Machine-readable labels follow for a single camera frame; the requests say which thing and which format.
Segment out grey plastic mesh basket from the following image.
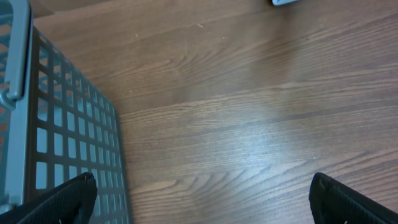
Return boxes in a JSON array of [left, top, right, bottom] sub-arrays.
[[1, 0, 132, 223]]

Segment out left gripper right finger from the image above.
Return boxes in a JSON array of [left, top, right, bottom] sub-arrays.
[[309, 172, 397, 224]]

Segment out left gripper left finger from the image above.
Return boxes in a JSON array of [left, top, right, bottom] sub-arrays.
[[1, 172, 98, 224]]

